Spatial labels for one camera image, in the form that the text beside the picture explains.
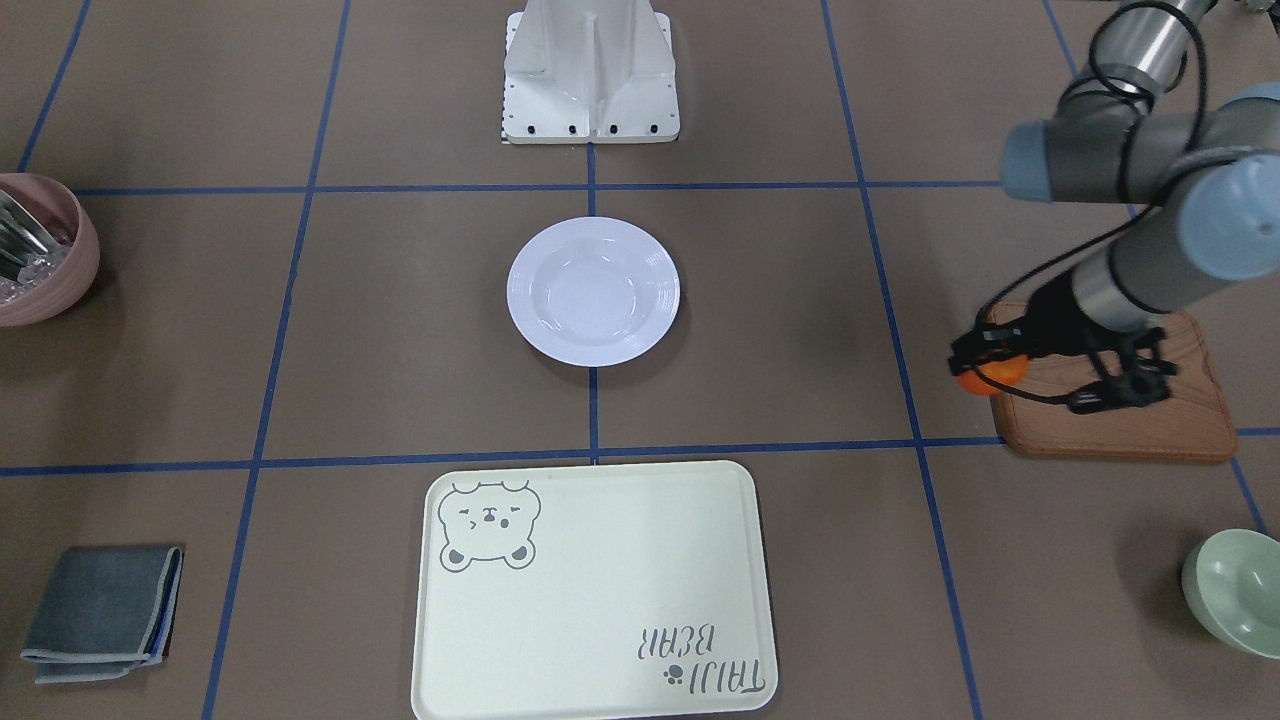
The cream bear tray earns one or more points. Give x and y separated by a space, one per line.
599 592

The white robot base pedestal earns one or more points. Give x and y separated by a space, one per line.
580 72

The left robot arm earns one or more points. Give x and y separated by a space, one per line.
1132 128

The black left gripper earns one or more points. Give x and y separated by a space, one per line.
1046 318

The white round plate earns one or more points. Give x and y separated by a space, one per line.
593 291

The grey folded cloth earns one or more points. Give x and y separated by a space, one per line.
106 611

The wooden cutting board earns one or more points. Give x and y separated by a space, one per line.
1193 425

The metal ice scoop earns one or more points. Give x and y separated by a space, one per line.
22 233

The ice cubes pile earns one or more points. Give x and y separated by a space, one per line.
20 276

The orange fruit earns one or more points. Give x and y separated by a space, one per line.
1007 372

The green bowl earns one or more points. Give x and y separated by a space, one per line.
1230 582

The pink bowl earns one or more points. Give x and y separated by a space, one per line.
51 203

